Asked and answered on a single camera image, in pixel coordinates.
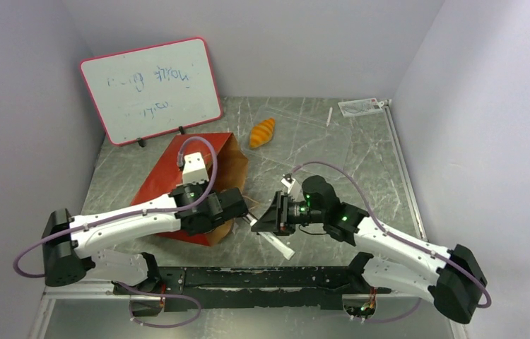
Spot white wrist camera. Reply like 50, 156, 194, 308
182, 152, 209, 184
281, 173, 301, 200

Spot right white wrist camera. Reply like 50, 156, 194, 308
281, 173, 301, 200

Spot small white card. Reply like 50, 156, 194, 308
338, 98, 385, 117

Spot small striped orange croissant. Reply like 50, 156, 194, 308
249, 118, 276, 149

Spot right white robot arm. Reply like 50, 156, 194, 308
249, 174, 487, 324

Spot white marker pen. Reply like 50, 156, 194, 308
326, 107, 333, 127

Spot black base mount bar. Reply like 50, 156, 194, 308
112, 252, 392, 314

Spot red framed whiteboard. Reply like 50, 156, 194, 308
79, 37, 223, 145

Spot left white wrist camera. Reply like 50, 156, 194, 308
182, 152, 209, 184

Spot white handled metal tongs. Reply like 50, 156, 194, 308
242, 213, 295, 260

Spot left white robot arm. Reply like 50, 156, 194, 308
42, 184, 248, 294

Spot red paper bag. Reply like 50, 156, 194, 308
130, 132, 250, 247

